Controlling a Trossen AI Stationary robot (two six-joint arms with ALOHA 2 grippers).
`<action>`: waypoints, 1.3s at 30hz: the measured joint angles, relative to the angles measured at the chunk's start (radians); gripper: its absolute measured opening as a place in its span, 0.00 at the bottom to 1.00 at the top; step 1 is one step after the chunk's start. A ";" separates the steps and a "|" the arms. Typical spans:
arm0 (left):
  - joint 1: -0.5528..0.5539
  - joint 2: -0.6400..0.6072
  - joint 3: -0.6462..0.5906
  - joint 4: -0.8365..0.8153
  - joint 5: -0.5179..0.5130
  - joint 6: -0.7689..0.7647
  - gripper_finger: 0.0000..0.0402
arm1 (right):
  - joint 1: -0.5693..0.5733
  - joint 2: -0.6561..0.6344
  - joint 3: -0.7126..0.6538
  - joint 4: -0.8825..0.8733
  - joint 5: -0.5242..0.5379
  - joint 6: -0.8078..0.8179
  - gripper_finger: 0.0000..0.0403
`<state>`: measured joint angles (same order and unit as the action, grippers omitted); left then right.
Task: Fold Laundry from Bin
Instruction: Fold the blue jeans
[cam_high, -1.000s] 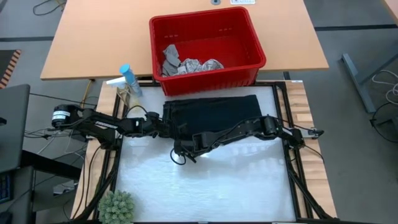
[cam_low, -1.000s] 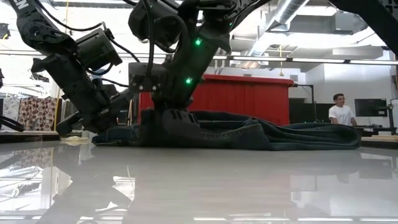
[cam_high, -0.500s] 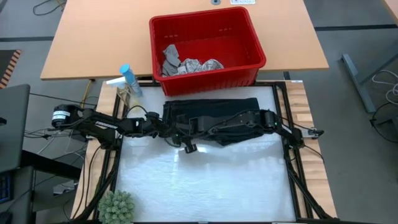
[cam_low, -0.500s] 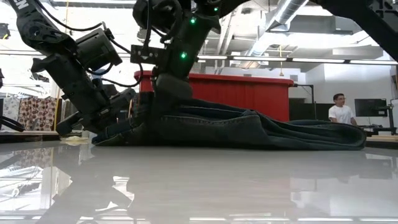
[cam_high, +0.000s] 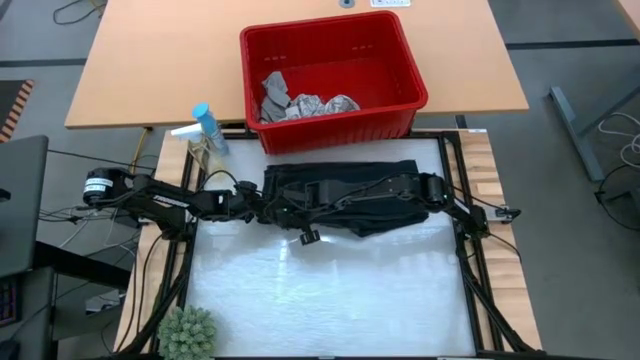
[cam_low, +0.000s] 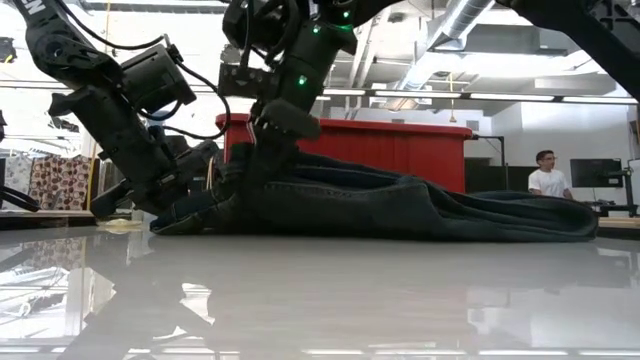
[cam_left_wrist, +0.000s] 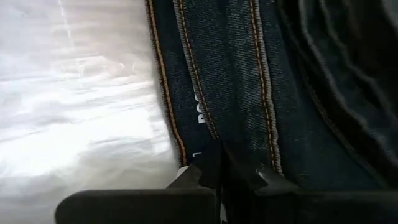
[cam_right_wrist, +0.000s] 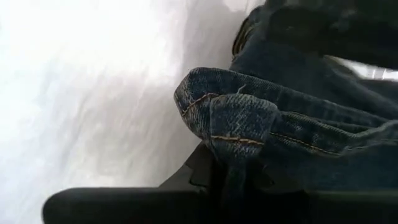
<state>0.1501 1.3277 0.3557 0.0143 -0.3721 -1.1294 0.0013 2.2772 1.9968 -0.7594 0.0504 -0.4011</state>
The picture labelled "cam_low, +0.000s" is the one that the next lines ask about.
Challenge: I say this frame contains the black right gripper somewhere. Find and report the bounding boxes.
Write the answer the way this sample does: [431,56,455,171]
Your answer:
[244,52,334,174]

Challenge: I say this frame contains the white patterned cloth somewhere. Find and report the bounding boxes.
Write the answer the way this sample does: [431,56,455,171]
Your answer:
[3,154,32,190]

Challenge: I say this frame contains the black thin pole stand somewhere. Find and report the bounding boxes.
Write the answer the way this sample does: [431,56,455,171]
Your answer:
[472,133,507,191]

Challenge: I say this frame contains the light wooden desk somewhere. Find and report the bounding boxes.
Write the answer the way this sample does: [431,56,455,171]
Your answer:
[0,209,640,241]

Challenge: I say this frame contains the pale yellow flat pad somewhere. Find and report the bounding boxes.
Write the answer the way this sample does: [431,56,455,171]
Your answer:
[97,218,145,235]

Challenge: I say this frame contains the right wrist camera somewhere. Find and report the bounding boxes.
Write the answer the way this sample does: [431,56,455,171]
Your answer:
[217,63,282,100]

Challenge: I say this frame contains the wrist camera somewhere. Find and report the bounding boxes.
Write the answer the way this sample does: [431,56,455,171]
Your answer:
[217,63,282,100]
[167,139,222,177]

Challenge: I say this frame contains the dark blue denim jeans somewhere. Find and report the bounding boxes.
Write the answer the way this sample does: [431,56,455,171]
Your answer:
[148,144,600,244]

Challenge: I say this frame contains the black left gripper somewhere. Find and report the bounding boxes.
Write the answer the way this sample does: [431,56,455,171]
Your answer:
[47,84,216,219]

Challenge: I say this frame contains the smooth silver ventilation duct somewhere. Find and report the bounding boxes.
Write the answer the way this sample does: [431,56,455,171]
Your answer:
[397,0,497,94]

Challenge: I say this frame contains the person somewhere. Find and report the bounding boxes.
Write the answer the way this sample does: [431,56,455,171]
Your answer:
[527,149,575,201]

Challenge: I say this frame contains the dark wide partition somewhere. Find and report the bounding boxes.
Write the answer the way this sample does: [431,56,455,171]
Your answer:
[464,157,532,195]

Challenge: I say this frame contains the long ceiling light bar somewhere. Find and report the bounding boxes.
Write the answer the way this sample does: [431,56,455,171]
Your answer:
[0,79,640,106]

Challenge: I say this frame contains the floral patterned cloth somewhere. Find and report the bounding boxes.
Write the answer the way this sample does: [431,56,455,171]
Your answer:
[27,154,92,211]

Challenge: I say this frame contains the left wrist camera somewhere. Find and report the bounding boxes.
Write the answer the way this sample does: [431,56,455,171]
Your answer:
[167,139,222,177]

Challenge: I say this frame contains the red plastic laundry bin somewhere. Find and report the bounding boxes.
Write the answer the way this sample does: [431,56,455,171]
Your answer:
[214,112,475,195]

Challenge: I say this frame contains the black wall monitor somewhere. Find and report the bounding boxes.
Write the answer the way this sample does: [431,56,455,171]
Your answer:
[568,158,624,190]

